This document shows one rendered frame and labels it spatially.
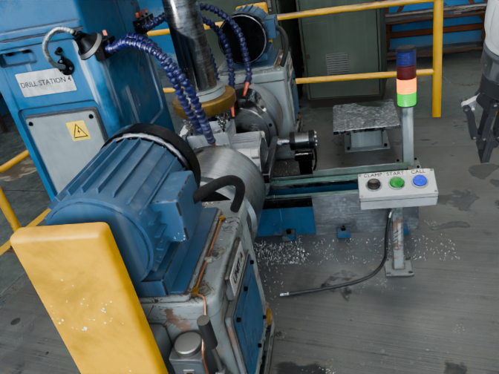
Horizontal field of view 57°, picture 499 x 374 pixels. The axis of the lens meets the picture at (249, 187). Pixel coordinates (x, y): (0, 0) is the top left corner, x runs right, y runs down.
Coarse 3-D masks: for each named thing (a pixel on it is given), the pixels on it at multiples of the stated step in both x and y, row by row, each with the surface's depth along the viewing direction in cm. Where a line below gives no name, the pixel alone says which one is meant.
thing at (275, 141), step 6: (276, 138) 147; (270, 144) 144; (276, 144) 143; (270, 150) 140; (276, 150) 142; (270, 156) 136; (276, 156) 141; (270, 162) 133; (264, 168) 130; (270, 168) 130; (264, 174) 127; (270, 174) 129; (264, 180) 128; (270, 180) 128
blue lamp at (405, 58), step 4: (396, 52) 144; (400, 52) 141; (404, 52) 140; (408, 52) 140; (412, 52) 140; (416, 52) 142; (400, 56) 142; (404, 56) 141; (408, 56) 141; (412, 56) 141; (400, 60) 142; (404, 60) 142; (408, 60) 141; (412, 60) 141; (416, 60) 143; (400, 64) 143; (404, 64) 142; (408, 64) 142; (412, 64) 142
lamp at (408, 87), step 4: (400, 80) 146; (408, 80) 144; (412, 80) 144; (416, 80) 146; (400, 84) 146; (404, 84) 145; (408, 84) 145; (412, 84) 145; (416, 84) 146; (400, 88) 147; (404, 88) 146; (408, 88) 146; (412, 88) 146; (416, 88) 147; (400, 92) 147; (404, 92) 147; (408, 92) 146; (412, 92) 146
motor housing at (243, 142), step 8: (240, 136) 133; (248, 136) 133; (256, 136) 131; (232, 144) 131; (240, 144) 130; (248, 144) 130; (256, 144) 130; (264, 144) 141; (248, 152) 130; (264, 152) 143; (256, 160) 129; (264, 160) 144
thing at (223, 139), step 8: (232, 120) 135; (216, 128) 134; (232, 128) 134; (192, 136) 130; (200, 136) 129; (216, 136) 129; (224, 136) 128; (232, 136) 133; (192, 144) 131; (200, 144) 131; (208, 144) 130; (216, 144) 130; (224, 144) 130
